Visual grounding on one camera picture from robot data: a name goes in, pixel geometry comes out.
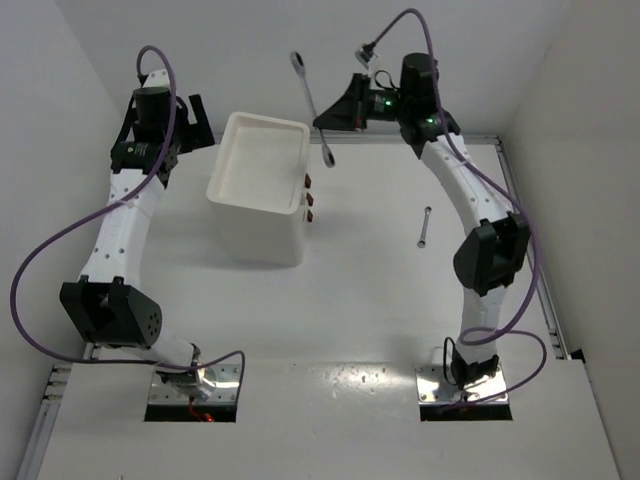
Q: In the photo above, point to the metal base plate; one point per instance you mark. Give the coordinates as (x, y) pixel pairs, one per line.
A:
(213, 386)
(435, 391)

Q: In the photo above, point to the silver combination wrench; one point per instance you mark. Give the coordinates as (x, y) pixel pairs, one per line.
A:
(421, 243)

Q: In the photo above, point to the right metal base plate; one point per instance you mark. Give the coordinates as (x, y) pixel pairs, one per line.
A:
(435, 391)

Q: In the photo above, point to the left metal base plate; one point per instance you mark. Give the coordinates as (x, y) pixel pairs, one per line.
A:
(213, 386)

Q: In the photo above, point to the silver ratchet wrench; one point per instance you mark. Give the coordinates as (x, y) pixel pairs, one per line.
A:
(300, 69)

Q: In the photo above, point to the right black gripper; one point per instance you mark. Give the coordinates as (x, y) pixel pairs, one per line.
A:
(351, 111)

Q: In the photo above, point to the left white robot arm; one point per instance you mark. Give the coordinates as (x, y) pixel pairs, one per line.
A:
(106, 304)

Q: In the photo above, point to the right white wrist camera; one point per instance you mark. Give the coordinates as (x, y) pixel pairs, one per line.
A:
(368, 58)

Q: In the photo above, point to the aluminium rail left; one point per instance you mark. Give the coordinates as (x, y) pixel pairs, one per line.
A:
(43, 427)

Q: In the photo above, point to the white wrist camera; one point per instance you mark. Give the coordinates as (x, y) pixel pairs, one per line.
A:
(155, 81)
(368, 58)

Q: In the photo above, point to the white drawer cabinet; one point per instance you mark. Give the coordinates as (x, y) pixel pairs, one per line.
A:
(258, 189)

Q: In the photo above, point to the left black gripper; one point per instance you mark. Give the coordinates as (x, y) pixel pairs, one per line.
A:
(196, 135)

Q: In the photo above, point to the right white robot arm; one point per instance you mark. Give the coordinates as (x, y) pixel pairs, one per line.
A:
(496, 240)

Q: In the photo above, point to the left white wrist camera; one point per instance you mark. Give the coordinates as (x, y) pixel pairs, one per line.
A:
(155, 81)

